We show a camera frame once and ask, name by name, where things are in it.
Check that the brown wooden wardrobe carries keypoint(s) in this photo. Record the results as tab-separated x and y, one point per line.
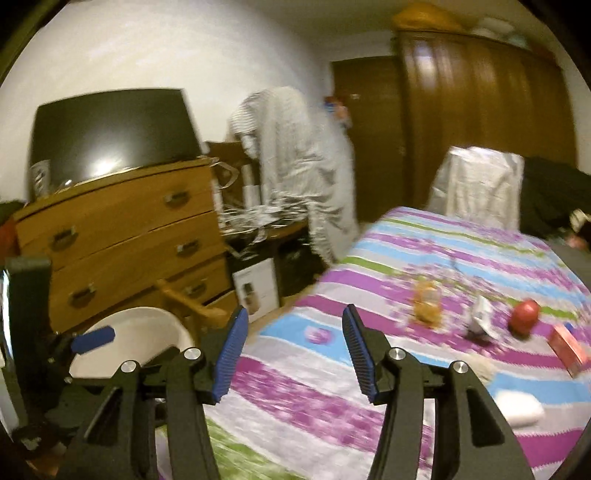
461	115

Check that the wooden chair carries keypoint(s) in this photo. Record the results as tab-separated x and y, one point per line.
226	154

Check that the striped grey cloth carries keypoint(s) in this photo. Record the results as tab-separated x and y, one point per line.
295	152

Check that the white plastic basin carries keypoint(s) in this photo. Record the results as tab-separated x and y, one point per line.
138	332

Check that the red cardboard box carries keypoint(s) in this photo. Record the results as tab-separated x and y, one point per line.
565	346

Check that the gold foil wrapper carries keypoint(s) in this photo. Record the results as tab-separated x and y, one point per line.
427	300

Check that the red patterned bag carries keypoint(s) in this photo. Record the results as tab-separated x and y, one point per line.
579	237

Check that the silver foil wrapper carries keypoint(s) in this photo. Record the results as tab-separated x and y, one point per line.
480	318

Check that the grey blanket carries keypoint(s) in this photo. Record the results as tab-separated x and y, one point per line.
577	267

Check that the black television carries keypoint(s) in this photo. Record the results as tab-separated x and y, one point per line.
115	134

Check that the clear glass jar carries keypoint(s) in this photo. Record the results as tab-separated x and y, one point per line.
39	177

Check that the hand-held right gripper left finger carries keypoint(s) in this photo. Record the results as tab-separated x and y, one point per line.
228	360

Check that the wooden dresser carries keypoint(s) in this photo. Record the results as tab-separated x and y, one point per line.
124	230

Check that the black clothes pile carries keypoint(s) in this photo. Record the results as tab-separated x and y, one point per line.
549	194

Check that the colourful hanging bags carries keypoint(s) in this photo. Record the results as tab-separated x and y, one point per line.
337	110

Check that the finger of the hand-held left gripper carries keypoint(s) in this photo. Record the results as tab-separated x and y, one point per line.
94	340

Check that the dark wooden door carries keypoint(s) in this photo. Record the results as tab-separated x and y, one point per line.
374	138

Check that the white printed carton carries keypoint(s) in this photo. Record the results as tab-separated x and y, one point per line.
256	288

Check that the red apple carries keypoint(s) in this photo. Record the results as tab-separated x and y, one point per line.
524	318

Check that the white cloth over chair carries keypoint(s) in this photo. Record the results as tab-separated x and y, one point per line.
475	184

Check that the white plastic tube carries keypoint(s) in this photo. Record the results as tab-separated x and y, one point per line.
517	408

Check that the white bags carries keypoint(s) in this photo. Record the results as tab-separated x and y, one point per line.
498	30

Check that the small wooden stool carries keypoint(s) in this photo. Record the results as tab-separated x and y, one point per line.
184	295

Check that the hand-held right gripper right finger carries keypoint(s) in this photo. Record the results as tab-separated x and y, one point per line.
362	355

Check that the orange bag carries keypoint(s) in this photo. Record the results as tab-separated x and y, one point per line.
425	16

